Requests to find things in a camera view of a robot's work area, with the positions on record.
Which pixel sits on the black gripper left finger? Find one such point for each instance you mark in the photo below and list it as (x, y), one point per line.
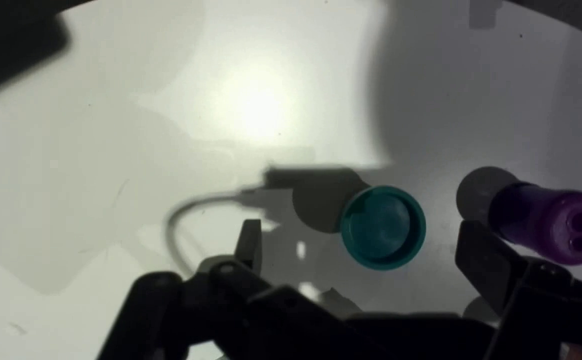
(171, 313)

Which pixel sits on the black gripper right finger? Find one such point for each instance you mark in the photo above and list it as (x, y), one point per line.
(550, 313)

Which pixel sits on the teal cup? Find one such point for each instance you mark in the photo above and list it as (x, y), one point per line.
(383, 227)

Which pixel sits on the purple play dough tub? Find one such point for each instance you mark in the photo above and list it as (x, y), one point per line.
(550, 221)

